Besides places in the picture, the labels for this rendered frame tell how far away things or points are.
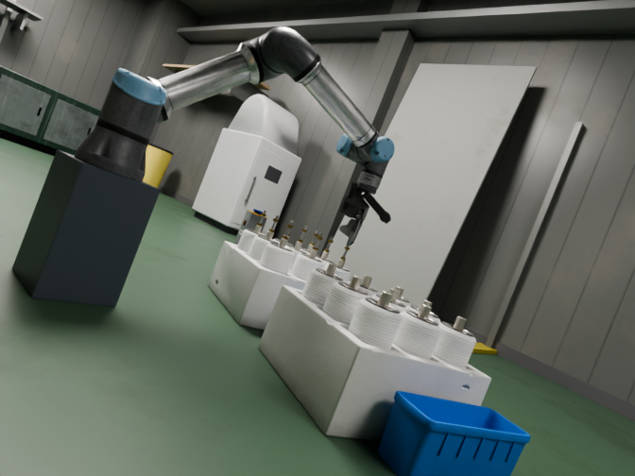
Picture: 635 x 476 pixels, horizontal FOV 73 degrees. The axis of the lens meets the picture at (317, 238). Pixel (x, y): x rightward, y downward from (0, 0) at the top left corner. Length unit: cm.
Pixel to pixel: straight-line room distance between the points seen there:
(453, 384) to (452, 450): 17
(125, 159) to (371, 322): 64
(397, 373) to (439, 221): 230
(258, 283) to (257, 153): 275
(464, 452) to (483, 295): 243
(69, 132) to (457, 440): 542
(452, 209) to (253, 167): 180
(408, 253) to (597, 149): 139
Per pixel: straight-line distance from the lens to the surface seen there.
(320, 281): 105
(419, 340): 95
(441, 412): 98
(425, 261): 305
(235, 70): 128
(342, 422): 87
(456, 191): 318
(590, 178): 332
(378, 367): 86
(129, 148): 107
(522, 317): 320
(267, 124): 411
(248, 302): 129
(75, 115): 581
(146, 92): 108
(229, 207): 397
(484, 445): 94
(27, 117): 570
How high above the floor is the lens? 35
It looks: 1 degrees down
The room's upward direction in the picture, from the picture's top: 22 degrees clockwise
